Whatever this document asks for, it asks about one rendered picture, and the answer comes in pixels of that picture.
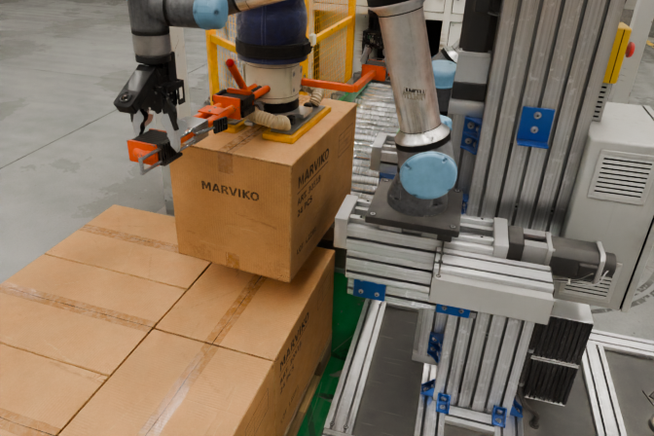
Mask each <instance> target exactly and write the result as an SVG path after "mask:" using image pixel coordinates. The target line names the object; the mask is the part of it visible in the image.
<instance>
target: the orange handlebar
mask: <svg viewBox="0 0 654 436"><path fill-rule="evenodd" d="M376 75H377V71H376V70H373V69H372V70H370V71H369V72H368V73H366V74H365V75H364V76H363V77H361V78H360V79H359V80H358V81H357V82H355V83H354V84H353V85H349V84H342V83H335V82H328V81H321V80H314V79H308V78H302V81H301V85H302V86H308V87H314V88H321V89H327V90H334V91H346V92H358V91H360V90H361V89H362V88H363V87H364V86H365V85H366V84H368V83H369V82H370V81H371V80H372V79H373V78H374V77H375V76H376ZM256 87H258V86H257V85H256V84H253V85H251V86H249V87H248V89H249V90H250V91H251V90H253V89H255V88H256ZM270 90H271V88H270V87H269V86H263V87H262V88H260V89H258V90H256V91H254V92H253V93H254V94H255V100H256V99H257V98H259V97H261V96H262V95H264V94H266V93H267V92H269V91H270ZM235 111H236V107H235V106H234V105H230V106H228V107H226V108H223V105H222V103H216V104H214V105H213V106H209V105H207V106H205V107H203V108H201V109H199V110H198V112H200V113H198V114H196V115H195V116H193V117H196V118H202V119H207V120H208V127H211V126H213V121H214V120H217V119H220V118H222V117H225V116H226V117H228V116H230V115H232V114H233V113H234V112H235ZM193 136H194V134H193V133H192V132H191V133H190V134H188V135H186V136H184V137H183V138H181V139H180V140H181V144H182V143H184V142H186V141H187V140H189V139H191V138H192V137H193ZM150 152H152V151H144V150H140V149H138V148H134V149H133V155H134V156H135V157H136V158H137V159H138V158H141V157H143V156H145V155H146V154H148V153H150Z"/></svg>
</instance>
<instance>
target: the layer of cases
mask: <svg viewBox="0 0 654 436"><path fill-rule="evenodd" d="M334 271H335V250H331V249H326V248H321V247H317V246H315V248H314V249H313V251H312V252H311V253H310V255H309V257H308V258H307V259H306V261H305V262H304V264H303V265H302V266H301V268H300V269H299V270H298V272H297V273H296V275H295V276H294V277H293V279H292V280H291V282H290V283H288V282H284V281H281V280H277V279H273V278H269V277H266V276H262V275H258V274H256V273H252V272H245V271H242V270H238V269H234V268H231V267H227V266H223V265H219V264H216V263H212V262H208V261H205V260H202V259H198V258H194V257H191V256H187V255H183V254H180V253H178V243H177V234H176V225H175V217H172V216H167V215H162V214H158V213H154V212H149V211H144V210H139V209H134V208H130V207H125V206H120V205H116V204H114V205H112V206H111V207H109V208H108V209H107V210H105V211H104V212H102V213H101V214H99V215H98V216H97V217H95V218H94V219H92V220H91V221H89V222H88V223H87V224H86V225H85V226H83V227H82V228H80V229H79V230H78V231H76V232H75V233H73V234H72V235H70V236H69V237H67V238H66V239H64V240H63V241H61V242H60V243H59V244H57V245H56V246H54V247H53V248H51V249H50V250H49V251H47V252H46V253H45V255H44V254H43V255H41V256H40V257H39V258H37V259H36V260H34V261H33V262H31V263H30V264H29V265H27V266H26V267H24V268H23V269H21V270H20V271H19V272H17V273H15V274H14V275H12V276H11V277H10V278H8V279H7V280H5V281H4V282H2V283H1V284H0V436H283V435H284V433H285V431H286V428H287V426H288V424H289V422H290V420H291V417H292V416H293V414H294V412H295V410H296V407H297V405H298V403H299V401H300V399H301V396H302V394H303V392H304V390H305V388H306V385H307V383H308V381H309V378H310V376H311V373H312V371H313V369H314V367H315V365H316V362H317V360H318V358H319V356H320V354H321V351H322V349H323V347H324V346H325V344H326V341H327V339H328V337H329V335H330V333H331V330H332V311H333V292H334Z"/></svg>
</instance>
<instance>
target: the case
mask: <svg viewBox="0 0 654 436"><path fill-rule="evenodd" d="M320 104H321V105H328V106H331V112H330V113H328V114H327V115H326V116H325V117H324V118H323V119H321V120H320V121H319V122H318V123H317V124H316V125H314V126H313V127H312V128H311V129H310V130H308V131H307V132H306V133H305V134H304V135H303V136H301V137H300V138H299V139H298V140H297V141H296V142H294V143H293V144H288V143H282V142H277V141H272V140H267V139H263V133H264V132H265V131H267V130H268V129H269V128H271V127H265V126H262V125H260V124H256V125H255V126H253V127H252V126H247V127H245V128H243V129H242V130H240V131H239V132H237V133H230V132H225V131H221V132H218V133H216V134H215V133H214V132H213V130H211V131H210V132H209V136H207V137H206V138H204V139H203V140H202V141H200V142H199V143H197V144H195V145H191V146H189V147H188V148H186V149H184V150H183V151H181V152H182V153H183V156H181V157H180V158H178V159H176V160H175V161H173V162H172V163H170V164H169V169H170V178H171V188H172V196H173V206H174V215H175V225H176V234H177V243H178V253H180V254H183V255H187V256H191V257H194V258H198V259H202V260H205V261H208V262H212V263H216V264H219V265H223V266H227V267H231V268H234V269H238V270H242V271H245V272H249V273H256V274H258V275H262V276H266V277H269V278H273V279H277V280H281V281H284V282H288V283H290V282H291V280H292V279H293V277H294V276H295V275H296V273H297V272H298V270H299V269H300V268H301V266H302V265H303V264H304V262H305V261H306V259H307V258H308V257H309V255H310V253H311V252H312V251H313V249H314V248H315V246H316V245H317V244H318V242H319V241H320V240H321V239H322V238H323V236H324V235H325V234H326V232H327V231H328V229H329V228H330V227H331V225H332V224H333V222H334V221H335V217H336V215H337V213H338V211H339V209H340V207H341V205H342V203H343V202H344V200H345V197H346V195H350V191H351V177H352V164H353V150H354V136H355V123H356V109H357V103H352V102H346V101H339V100H334V99H327V98H322V100H321V102H320Z"/></svg>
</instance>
